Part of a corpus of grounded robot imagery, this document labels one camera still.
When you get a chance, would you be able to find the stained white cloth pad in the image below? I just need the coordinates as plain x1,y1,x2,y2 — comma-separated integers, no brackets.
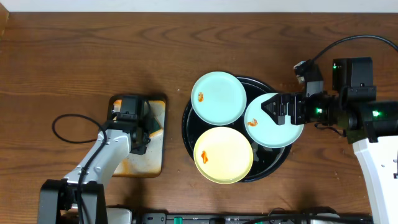
113,100,166,178

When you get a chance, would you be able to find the small rectangular black tray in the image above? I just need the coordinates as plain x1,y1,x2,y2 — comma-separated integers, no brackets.
104,95,166,178

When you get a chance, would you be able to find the round black tray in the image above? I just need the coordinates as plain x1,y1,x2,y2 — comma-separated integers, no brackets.
182,77,292,183

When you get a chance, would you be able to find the yellow plate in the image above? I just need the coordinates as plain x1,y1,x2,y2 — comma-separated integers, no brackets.
193,127,254,184

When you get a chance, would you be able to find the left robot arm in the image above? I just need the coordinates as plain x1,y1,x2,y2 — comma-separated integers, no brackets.
37,95,151,223

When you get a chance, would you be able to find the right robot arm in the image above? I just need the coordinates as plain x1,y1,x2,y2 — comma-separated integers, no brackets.
261,57,397,223

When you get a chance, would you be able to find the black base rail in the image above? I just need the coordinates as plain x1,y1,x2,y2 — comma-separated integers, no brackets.
132,213,373,224

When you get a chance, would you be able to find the light blue plate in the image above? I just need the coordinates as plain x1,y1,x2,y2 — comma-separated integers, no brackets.
190,72,247,126
244,93,304,148

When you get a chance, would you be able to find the green yellow sponge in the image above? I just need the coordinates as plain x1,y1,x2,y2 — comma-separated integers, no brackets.
147,117,162,134

